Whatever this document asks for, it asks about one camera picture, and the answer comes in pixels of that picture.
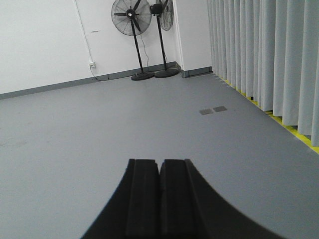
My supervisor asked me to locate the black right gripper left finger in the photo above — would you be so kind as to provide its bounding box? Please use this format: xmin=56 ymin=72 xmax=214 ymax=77
xmin=82 ymin=159 xmax=160 ymax=239

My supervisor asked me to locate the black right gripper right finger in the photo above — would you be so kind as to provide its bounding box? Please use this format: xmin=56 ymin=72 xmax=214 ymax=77
xmin=160 ymin=159 xmax=280 ymax=239

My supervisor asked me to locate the grey floor cover plate left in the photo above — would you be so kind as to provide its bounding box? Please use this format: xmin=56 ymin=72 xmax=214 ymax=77
xmin=199 ymin=109 xmax=214 ymax=115

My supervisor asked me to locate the grey floor cover plate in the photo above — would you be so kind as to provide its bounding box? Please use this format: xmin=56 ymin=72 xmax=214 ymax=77
xmin=199 ymin=109 xmax=214 ymax=115
xmin=213 ymin=106 xmax=227 ymax=112

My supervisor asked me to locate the grey floor cover plate right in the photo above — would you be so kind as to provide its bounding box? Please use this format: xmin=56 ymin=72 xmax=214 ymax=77
xmin=213 ymin=106 xmax=227 ymax=112

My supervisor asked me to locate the grey pleated curtain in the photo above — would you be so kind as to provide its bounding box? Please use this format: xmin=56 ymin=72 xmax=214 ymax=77
xmin=207 ymin=0 xmax=319 ymax=147

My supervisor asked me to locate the white wall power socket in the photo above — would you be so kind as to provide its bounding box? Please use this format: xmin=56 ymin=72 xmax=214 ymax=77
xmin=89 ymin=61 xmax=96 ymax=69

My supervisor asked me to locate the black fan power cable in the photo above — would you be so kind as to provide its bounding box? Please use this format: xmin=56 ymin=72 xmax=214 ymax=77
xmin=141 ymin=34 xmax=150 ymax=73

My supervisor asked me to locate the black pedestal fan left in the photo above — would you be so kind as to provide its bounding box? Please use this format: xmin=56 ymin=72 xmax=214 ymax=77
xmin=111 ymin=0 xmax=155 ymax=81

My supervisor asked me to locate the black pedestal fan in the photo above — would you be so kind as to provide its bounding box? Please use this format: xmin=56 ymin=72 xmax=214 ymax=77
xmin=111 ymin=0 xmax=155 ymax=81
xmin=150 ymin=0 xmax=178 ymax=78

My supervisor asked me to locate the black pedestal fan right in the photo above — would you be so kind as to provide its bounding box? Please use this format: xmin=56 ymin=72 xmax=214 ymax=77
xmin=150 ymin=0 xmax=178 ymax=78

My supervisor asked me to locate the white wall cable conduit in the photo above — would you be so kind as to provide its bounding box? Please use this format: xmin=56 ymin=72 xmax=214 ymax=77
xmin=74 ymin=0 xmax=93 ymax=63

